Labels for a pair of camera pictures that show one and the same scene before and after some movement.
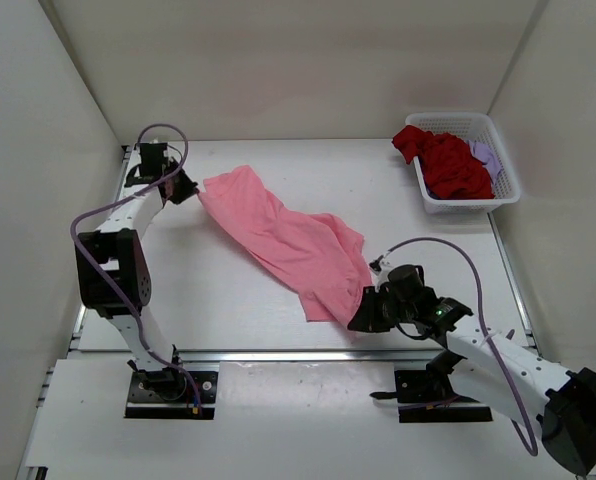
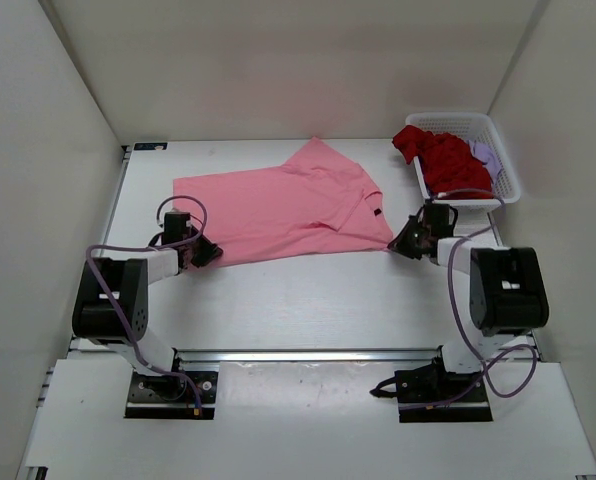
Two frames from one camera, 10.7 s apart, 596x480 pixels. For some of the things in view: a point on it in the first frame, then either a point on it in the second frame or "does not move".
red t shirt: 449,166 does not move
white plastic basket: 471,126 does not move
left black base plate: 168,394 does not move
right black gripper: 368,318 → 402,245
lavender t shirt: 480,152 does not move
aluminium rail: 382,356 does not move
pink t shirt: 311,253 → 317,202
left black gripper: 188,189 → 210,251
